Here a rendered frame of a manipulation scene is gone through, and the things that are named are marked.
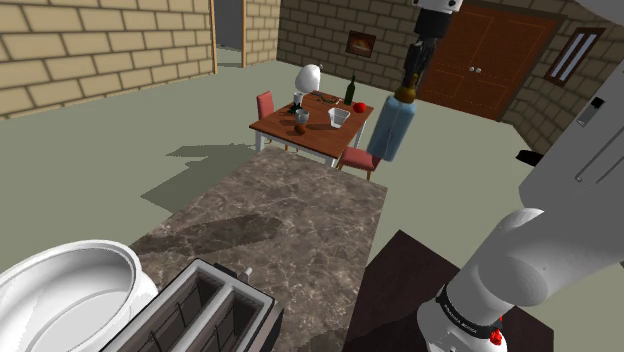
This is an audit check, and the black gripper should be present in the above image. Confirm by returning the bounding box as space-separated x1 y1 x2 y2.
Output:
402 8 456 89

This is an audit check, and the blue bottle with brown cap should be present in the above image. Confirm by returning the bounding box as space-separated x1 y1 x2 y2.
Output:
366 72 418 163

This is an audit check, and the brown double door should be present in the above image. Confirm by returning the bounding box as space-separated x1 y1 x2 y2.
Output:
416 1 563 123

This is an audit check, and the red chair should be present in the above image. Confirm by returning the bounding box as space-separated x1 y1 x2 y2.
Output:
335 146 383 182
256 90 276 121

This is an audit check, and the wooden dining table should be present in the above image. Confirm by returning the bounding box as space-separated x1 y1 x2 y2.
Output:
248 63 376 168

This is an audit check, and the narrow brown-framed window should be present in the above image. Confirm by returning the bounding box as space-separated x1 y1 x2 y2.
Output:
544 27 607 88

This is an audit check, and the dark robot stand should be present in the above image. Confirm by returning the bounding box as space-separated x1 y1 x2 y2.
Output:
341 229 555 352

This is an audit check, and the silver two-slot toaster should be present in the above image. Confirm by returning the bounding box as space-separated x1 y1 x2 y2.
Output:
99 257 285 352

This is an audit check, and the white round pot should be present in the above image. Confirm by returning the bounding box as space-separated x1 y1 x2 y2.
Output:
0 238 160 352

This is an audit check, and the dark framed wall picture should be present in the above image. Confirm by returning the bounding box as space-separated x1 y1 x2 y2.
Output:
344 29 378 59

